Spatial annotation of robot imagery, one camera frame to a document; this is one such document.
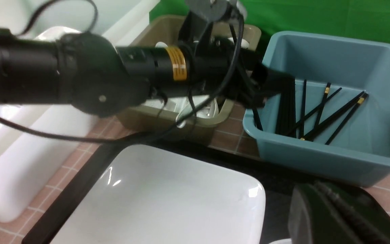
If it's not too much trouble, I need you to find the black serving tray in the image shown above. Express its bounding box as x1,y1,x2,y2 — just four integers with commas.
22,134,390,244

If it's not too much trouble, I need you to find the gold tipped chopstick in bin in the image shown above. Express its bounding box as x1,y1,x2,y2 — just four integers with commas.
313,82,331,128

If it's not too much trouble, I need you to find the large white plastic tub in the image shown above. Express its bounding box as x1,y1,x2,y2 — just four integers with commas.
0,0,158,223

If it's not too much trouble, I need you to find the pink checkered tablecloth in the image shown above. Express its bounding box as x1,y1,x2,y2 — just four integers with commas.
0,105,390,244

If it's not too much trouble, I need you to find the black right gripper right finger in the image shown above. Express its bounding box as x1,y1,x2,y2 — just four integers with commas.
315,182,390,244

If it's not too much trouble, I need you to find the white square rice plate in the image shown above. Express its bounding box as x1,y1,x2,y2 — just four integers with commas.
51,145,266,244

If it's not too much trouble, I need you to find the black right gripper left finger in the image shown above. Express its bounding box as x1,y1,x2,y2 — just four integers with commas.
288,184,354,244

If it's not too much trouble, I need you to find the green backdrop cloth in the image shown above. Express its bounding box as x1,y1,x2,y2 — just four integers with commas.
149,0,390,70

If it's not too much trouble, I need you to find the olive green spoon bin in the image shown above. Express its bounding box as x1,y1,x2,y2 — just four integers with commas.
115,14,262,143

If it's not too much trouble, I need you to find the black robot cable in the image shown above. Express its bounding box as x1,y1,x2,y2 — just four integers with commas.
0,0,246,144

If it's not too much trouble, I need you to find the blue plastic chopstick bin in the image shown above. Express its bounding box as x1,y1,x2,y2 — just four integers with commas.
243,31,390,187

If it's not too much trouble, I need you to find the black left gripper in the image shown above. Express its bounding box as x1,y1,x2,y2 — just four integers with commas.
178,0,295,109

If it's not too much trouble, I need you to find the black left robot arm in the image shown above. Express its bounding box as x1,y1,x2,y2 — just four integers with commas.
0,0,295,146

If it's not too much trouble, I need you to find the black chopstick in blue bin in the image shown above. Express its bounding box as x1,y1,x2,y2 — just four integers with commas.
298,79,307,139

